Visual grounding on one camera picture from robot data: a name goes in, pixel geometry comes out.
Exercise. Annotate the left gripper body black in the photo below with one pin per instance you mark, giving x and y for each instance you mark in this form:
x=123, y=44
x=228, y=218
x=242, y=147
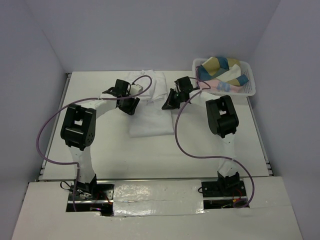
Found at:
x=126, y=105

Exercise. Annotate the colourful patchwork shirt in basket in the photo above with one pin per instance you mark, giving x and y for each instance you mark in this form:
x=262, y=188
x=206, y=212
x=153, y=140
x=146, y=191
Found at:
x=221, y=68

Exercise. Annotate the silver foil tape panel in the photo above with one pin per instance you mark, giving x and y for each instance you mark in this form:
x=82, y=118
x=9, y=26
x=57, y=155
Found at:
x=157, y=198

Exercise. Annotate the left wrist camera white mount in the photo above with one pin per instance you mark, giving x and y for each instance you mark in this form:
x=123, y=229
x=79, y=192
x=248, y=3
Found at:
x=135, y=89

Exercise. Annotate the white plastic basket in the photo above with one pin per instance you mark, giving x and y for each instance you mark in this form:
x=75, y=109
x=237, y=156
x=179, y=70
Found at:
x=248, y=89

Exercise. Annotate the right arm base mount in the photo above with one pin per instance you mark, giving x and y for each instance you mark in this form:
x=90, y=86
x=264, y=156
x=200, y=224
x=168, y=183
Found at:
x=224, y=193

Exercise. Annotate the white long sleeve shirt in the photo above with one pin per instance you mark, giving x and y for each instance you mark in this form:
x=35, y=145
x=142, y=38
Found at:
x=149, y=119

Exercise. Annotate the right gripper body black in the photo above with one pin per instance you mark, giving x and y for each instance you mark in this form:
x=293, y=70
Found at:
x=178, y=99

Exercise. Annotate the pink shirt in basket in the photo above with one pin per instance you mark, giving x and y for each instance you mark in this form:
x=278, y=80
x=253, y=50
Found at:
x=230, y=86

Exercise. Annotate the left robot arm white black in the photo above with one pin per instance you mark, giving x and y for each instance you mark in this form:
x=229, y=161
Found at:
x=79, y=128

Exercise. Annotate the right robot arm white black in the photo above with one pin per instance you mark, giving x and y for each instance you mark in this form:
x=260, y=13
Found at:
x=222, y=121

